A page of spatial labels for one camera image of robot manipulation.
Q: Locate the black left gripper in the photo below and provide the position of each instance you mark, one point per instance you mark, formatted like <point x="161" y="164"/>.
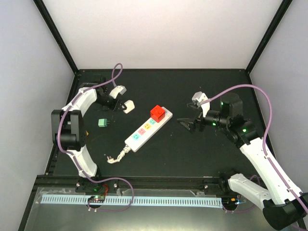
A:
<point x="115" y="107"/>

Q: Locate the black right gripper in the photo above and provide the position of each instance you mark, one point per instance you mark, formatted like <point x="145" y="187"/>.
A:
<point x="198" y="119"/>

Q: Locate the green plug adapter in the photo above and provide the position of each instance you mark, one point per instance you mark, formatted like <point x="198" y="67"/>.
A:
<point x="103" y="122"/>

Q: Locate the white charger block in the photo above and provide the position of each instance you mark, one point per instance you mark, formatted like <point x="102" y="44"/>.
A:
<point x="128" y="106"/>

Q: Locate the red cube socket adapter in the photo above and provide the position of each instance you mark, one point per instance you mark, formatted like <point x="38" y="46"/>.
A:
<point x="157" y="113"/>

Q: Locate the white power strip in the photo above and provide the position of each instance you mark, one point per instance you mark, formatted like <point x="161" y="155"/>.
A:
<point x="142" y="134"/>

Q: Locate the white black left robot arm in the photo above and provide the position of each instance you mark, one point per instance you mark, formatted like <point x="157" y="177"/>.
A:
<point x="68" y="127"/>

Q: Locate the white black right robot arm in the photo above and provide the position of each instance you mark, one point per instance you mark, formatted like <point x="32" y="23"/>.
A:
<point x="281" y="201"/>

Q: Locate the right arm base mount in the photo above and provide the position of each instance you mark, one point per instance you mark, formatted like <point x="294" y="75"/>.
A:
<point x="217" y="187"/>

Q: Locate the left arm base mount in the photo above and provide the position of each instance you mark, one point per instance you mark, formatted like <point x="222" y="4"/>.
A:
<point x="85" y="186"/>

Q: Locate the black front frame rail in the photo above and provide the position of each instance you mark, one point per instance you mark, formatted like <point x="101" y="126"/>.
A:
<point x="154" y="183"/>

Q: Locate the white slotted cable duct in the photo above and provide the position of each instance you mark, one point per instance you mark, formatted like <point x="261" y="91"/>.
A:
<point x="62" y="199"/>

